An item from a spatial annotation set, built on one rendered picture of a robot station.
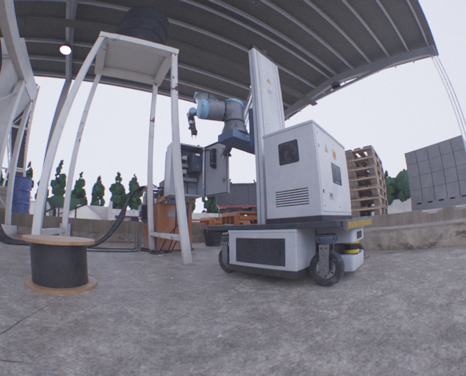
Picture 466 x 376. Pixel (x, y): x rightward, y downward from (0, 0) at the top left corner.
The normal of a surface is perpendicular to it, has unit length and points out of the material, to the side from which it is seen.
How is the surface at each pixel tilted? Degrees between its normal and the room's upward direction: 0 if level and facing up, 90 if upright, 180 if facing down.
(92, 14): 172
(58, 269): 90
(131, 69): 180
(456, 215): 88
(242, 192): 90
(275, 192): 90
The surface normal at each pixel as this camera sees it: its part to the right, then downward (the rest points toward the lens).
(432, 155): -0.93, -0.05
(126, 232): 0.55, -0.15
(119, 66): 0.02, 0.99
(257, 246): -0.71, -0.11
